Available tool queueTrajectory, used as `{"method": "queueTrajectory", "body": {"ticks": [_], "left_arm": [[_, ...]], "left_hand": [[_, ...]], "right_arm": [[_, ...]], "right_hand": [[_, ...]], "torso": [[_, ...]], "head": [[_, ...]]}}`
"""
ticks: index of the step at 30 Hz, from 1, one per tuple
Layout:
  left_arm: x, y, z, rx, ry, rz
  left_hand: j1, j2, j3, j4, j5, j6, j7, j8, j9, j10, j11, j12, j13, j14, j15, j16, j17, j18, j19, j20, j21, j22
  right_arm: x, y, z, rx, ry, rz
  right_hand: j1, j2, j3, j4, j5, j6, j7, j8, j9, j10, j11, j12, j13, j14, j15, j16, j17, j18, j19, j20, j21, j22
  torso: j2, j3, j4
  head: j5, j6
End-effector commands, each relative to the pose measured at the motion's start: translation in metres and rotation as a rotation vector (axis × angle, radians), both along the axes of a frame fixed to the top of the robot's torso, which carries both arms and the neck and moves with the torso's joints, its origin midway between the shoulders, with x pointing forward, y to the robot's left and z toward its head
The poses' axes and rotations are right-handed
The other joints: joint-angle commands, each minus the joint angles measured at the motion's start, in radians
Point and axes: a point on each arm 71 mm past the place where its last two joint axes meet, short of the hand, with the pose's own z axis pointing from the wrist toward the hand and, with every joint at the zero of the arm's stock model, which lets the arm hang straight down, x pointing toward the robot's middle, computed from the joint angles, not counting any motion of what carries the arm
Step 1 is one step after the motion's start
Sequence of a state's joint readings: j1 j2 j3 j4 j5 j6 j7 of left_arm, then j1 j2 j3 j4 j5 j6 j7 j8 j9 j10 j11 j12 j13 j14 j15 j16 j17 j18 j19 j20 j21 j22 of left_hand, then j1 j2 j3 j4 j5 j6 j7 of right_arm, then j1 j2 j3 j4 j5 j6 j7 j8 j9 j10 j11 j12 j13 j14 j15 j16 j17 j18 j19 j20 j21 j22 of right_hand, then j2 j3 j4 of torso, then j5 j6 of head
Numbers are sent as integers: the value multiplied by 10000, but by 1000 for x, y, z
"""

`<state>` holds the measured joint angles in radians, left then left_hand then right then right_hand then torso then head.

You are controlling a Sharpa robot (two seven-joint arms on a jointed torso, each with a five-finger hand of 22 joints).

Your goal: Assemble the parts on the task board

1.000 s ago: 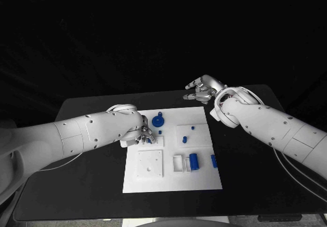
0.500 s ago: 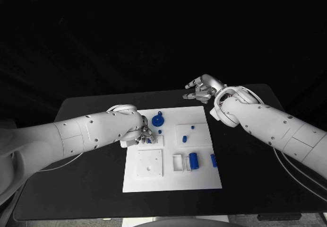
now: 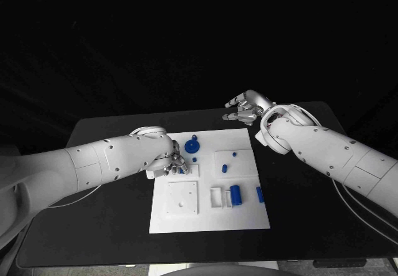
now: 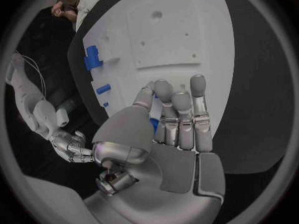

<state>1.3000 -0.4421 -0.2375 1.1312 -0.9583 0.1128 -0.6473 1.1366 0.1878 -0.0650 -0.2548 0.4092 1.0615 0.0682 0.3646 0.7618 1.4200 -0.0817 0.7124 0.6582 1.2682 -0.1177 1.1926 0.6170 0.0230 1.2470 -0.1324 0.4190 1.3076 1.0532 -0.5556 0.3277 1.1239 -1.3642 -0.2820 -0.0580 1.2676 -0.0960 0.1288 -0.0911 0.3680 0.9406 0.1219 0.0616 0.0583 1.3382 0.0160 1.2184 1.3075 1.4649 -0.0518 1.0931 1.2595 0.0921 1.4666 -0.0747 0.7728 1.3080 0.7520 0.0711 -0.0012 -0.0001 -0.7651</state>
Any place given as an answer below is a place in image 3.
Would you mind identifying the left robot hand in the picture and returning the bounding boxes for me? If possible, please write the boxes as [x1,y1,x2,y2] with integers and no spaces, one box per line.
[160,139,190,177]

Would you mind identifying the white cable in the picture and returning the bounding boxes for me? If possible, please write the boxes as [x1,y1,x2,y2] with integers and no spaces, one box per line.
[340,184,398,231]
[330,178,398,247]
[46,183,103,209]

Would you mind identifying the thick blue cylinder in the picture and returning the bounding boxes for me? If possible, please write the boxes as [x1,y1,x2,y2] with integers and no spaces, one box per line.
[229,185,243,206]

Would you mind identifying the black control box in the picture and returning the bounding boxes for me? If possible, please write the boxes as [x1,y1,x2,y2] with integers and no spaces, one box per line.
[311,258,367,269]

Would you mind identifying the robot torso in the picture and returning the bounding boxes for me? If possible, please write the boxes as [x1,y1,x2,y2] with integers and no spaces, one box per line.
[158,264,301,276]

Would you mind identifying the white task board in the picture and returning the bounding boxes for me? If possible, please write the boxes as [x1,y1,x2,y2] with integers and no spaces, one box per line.
[148,128,271,234]

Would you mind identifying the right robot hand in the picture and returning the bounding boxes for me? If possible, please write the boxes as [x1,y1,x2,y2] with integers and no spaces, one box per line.
[222,89,278,127]

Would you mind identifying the blue gear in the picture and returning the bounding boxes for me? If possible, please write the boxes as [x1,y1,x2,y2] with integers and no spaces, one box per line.
[184,139,201,155]

